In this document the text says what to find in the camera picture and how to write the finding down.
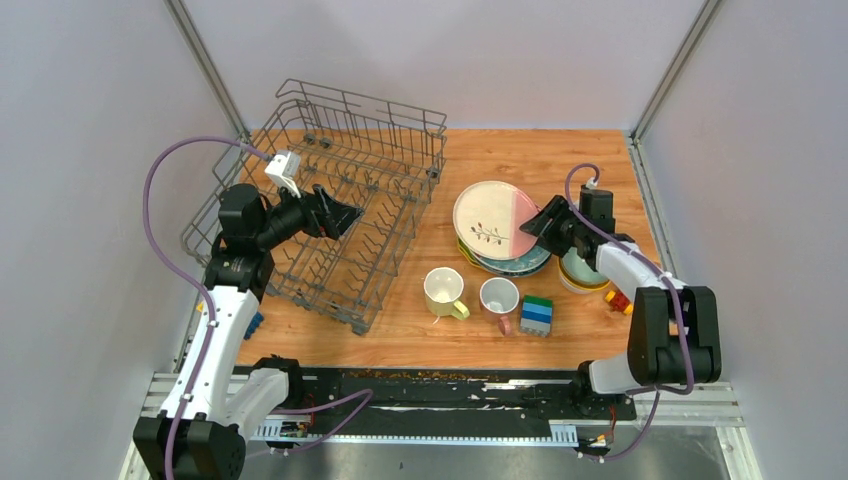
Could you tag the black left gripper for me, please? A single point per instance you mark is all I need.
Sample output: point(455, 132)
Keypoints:
point(334, 217)

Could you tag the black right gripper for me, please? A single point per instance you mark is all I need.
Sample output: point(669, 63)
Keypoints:
point(555, 210)

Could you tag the red and teal floral plate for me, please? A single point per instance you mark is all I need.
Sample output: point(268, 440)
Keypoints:
point(524, 265)

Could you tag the cream and pink plate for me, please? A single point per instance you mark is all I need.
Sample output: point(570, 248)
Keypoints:
point(487, 217)

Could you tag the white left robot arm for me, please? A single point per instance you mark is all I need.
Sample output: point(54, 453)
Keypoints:
point(200, 431)

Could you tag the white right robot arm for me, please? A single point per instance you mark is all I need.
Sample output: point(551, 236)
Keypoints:
point(674, 338)

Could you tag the teal rimmed plate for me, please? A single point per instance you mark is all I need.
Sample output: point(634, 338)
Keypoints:
point(522, 266)

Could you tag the stacked teal and yellow bowls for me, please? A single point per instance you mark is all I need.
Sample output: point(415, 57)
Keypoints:
point(577, 276)

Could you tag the green blue grey block stack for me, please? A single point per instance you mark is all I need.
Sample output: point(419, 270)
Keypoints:
point(536, 316)

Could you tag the pink mug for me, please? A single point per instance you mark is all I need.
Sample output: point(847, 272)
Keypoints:
point(499, 299)

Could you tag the green scalloped plate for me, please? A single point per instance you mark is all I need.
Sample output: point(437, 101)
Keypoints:
point(468, 255)

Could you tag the small red yellow green toy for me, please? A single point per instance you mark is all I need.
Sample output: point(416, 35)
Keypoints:
point(619, 302)

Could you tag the yellow mug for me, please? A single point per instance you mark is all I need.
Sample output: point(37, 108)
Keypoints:
point(443, 289)

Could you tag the yellow red blue toy block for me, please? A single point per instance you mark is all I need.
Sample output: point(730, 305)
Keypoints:
point(252, 327)

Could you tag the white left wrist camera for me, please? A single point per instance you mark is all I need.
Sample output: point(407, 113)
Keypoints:
point(281, 170)

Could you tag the grey wire dish rack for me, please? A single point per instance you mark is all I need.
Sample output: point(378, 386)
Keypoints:
point(368, 168)

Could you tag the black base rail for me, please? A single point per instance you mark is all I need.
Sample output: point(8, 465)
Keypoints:
point(472, 407)

